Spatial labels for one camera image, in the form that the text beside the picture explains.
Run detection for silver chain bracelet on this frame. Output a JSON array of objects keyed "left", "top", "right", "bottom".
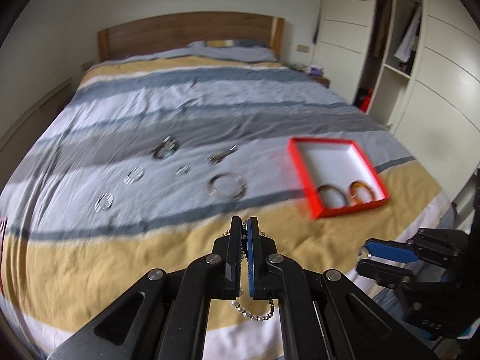
[{"left": 206, "top": 145, "right": 240, "bottom": 165}]

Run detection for wooden nightstand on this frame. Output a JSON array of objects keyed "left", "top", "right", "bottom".
[{"left": 295, "top": 64, "right": 330, "bottom": 88}]

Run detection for thin silver bangle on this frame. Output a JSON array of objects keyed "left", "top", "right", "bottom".
[{"left": 207, "top": 172, "right": 247, "bottom": 200}]

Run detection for dark beaded bracelet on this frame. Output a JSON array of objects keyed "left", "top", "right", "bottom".
[{"left": 150, "top": 135, "right": 179, "bottom": 160}]

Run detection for low wall cabinet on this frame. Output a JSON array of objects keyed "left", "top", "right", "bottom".
[{"left": 1, "top": 77, "right": 74, "bottom": 188}]

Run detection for red jewelry box tray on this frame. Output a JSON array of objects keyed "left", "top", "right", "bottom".
[{"left": 288, "top": 136, "right": 390, "bottom": 219}]

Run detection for striped duvet cover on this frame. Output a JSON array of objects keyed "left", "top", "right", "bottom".
[{"left": 1, "top": 49, "right": 453, "bottom": 359}]

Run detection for dark brown bangle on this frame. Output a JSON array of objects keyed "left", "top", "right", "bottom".
[{"left": 316, "top": 184, "right": 349, "bottom": 209}]

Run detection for grey pillow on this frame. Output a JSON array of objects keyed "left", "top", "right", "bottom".
[{"left": 187, "top": 39, "right": 278, "bottom": 63}]

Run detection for silver pearl necklace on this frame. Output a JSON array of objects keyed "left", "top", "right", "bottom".
[{"left": 220, "top": 220, "right": 276, "bottom": 323}]

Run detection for amber orange bangle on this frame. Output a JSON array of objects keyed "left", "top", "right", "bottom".
[{"left": 348, "top": 180, "right": 377, "bottom": 206}]

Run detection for white wardrobe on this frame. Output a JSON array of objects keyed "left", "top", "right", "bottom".
[{"left": 314, "top": 0, "right": 479, "bottom": 204}]

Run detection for wooden headboard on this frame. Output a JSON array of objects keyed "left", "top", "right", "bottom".
[{"left": 97, "top": 11, "right": 285, "bottom": 62}]

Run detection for twisted silver bracelet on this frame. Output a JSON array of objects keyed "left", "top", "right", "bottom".
[
  {"left": 124, "top": 166, "right": 145, "bottom": 186},
  {"left": 93, "top": 193, "right": 115, "bottom": 213}
]

